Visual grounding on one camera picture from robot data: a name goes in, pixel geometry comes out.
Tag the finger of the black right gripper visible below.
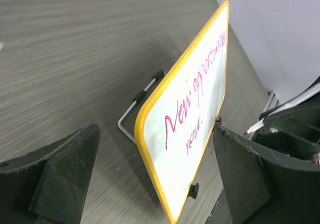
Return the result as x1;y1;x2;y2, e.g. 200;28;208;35
252;103;320;163

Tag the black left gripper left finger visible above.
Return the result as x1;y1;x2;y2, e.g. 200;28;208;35
0;124;101;224

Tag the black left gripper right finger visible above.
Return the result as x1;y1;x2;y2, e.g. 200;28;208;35
213;123;320;224

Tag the yellow framed whiteboard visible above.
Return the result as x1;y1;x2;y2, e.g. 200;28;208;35
134;0;230;224

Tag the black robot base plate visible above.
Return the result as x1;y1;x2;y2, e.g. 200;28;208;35
205;189;233;224

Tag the black wire whiteboard stand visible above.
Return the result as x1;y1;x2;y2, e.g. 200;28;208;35
117;70;222;200

